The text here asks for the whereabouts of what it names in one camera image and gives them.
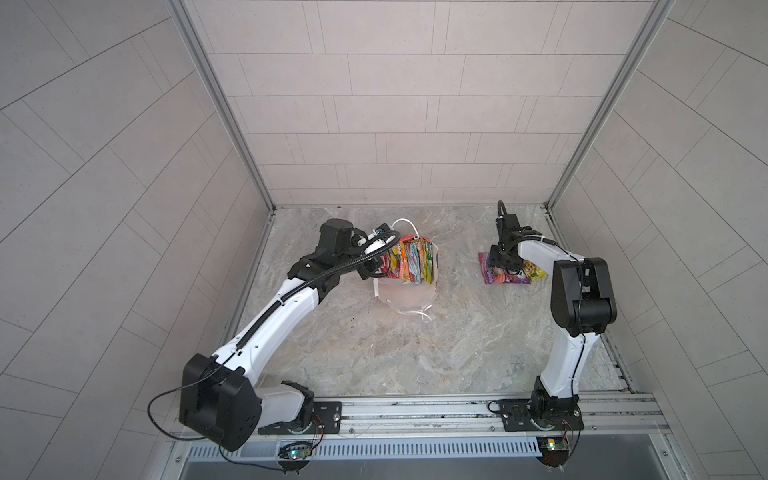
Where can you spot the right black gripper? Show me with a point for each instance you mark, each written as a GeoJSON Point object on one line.
{"type": "Point", "coordinates": [493, 255]}

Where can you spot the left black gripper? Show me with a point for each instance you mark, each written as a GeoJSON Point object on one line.
{"type": "Point", "coordinates": [369, 267]}

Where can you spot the purple raspberry candy packet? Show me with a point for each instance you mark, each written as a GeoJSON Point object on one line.
{"type": "Point", "coordinates": [495, 275]}

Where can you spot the yellow green snack packet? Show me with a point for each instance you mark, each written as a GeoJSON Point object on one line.
{"type": "Point", "coordinates": [532, 272]}

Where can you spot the red paper gift bag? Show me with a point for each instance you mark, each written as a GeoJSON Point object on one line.
{"type": "Point", "coordinates": [405, 297]}

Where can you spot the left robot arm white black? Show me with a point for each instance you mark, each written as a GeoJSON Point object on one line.
{"type": "Point", "coordinates": [220, 399]}

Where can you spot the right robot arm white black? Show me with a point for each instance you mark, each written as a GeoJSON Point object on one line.
{"type": "Point", "coordinates": [582, 305]}

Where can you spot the teal cherry mint candy packet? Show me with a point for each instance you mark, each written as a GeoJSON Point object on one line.
{"type": "Point", "coordinates": [426, 252]}

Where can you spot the right green circuit board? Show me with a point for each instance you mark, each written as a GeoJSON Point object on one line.
{"type": "Point", "coordinates": [555, 451]}

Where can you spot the green circuit board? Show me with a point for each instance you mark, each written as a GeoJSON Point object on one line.
{"type": "Point", "coordinates": [294, 456]}
{"type": "Point", "coordinates": [555, 451]}

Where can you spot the left green circuit board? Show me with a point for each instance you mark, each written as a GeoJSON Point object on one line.
{"type": "Point", "coordinates": [294, 456]}

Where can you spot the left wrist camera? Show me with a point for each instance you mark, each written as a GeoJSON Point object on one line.
{"type": "Point", "coordinates": [384, 227]}

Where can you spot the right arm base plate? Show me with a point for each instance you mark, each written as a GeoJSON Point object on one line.
{"type": "Point", "coordinates": [521, 415]}

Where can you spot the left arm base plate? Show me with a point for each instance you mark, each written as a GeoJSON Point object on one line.
{"type": "Point", "coordinates": [317, 417]}

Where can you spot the aluminium mounting rail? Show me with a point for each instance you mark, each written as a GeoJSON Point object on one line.
{"type": "Point", "coordinates": [473, 415]}

